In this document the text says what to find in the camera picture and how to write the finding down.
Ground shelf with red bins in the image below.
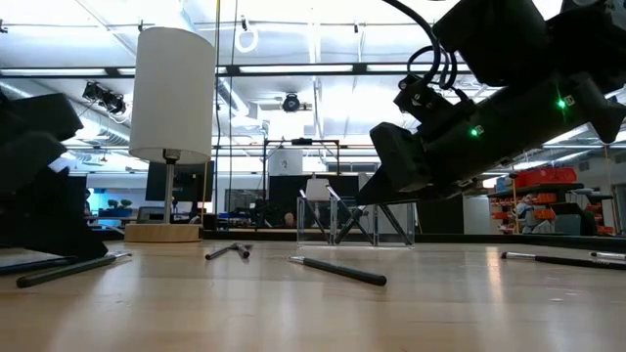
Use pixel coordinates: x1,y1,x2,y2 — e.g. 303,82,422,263
487,165,618,237

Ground black aluminium table frame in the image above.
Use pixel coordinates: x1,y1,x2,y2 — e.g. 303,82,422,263
97,227,626,253

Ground white hanging ring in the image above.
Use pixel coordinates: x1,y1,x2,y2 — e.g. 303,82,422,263
233,17,260,55

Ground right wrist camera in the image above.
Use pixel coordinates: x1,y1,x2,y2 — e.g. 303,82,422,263
393,72,474,132

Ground white shade wooden base lamp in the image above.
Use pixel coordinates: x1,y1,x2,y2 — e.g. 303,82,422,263
123,26,217,244

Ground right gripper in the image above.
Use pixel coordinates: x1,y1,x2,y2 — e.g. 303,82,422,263
354,121,473,207

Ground white numbered sign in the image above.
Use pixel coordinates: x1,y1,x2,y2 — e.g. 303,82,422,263
267,149,305,178

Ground small white table lamp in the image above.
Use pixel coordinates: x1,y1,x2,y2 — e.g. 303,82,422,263
304,176,332,202

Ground clear acrylic organizer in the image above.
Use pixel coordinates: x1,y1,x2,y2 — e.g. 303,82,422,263
295,195,417,247

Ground black partition panel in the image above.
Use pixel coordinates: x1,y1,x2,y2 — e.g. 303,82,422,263
415,195,465,235

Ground black overhead light bar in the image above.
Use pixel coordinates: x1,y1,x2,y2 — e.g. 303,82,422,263
0,61,471,78

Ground black monitor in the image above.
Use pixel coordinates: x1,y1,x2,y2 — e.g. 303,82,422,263
145,160,215,204

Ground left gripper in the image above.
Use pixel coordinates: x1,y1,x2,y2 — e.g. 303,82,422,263
0,92,109,260

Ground black overhead camera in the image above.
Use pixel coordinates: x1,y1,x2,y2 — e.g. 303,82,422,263
281,92,302,114

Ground black ceiling spotlight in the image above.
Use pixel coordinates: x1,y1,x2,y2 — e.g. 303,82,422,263
81,80,128,117

